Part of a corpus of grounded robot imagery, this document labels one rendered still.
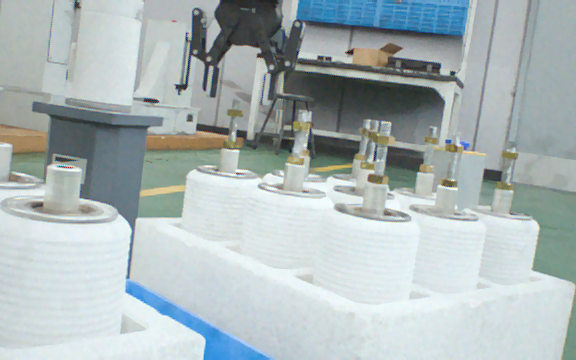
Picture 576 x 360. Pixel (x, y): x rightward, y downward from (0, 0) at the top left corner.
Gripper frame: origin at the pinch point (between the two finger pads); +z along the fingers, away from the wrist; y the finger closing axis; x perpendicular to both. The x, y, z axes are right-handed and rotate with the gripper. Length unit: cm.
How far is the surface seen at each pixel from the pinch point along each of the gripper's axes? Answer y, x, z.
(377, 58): 14, -462, -50
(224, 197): -1.2, 4.7, 12.5
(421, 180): -23.4, -10.2, 8.2
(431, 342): -26.0, 17.7, 20.8
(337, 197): -13.9, 1.8, 10.8
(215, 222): -0.5, 4.8, 15.6
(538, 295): -38.1, 2.4, 18.0
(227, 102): 153, -535, 2
